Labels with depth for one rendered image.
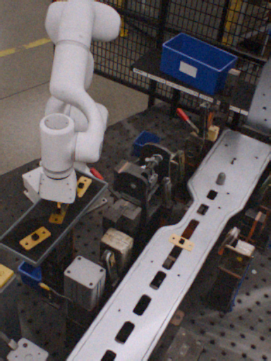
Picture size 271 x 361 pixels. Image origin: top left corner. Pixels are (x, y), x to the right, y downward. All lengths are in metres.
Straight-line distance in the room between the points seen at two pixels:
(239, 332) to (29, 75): 2.88
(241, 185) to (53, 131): 0.89
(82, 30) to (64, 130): 0.28
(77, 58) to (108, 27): 0.22
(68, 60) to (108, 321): 0.73
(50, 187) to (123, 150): 1.06
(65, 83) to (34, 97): 2.61
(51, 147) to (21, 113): 2.50
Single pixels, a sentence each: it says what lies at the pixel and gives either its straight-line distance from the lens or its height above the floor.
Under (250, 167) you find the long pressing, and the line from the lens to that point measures 1.97.
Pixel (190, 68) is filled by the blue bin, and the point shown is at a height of 1.11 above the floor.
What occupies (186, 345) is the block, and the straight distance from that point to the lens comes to 1.42.
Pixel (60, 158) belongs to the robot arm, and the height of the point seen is 1.42.
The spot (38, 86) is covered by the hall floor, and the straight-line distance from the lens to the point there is 4.01.
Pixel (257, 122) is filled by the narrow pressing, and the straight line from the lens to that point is 2.15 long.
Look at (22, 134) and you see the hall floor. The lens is 3.55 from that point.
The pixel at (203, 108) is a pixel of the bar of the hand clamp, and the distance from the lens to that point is 1.85.
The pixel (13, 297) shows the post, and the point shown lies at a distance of 1.43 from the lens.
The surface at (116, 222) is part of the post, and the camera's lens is 1.54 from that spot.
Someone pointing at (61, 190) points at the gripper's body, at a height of 1.29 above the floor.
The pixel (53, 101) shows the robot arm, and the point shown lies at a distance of 1.74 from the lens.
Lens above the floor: 2.27
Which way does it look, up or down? 45 degrees down
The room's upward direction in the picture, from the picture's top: 8 degrees clockwise
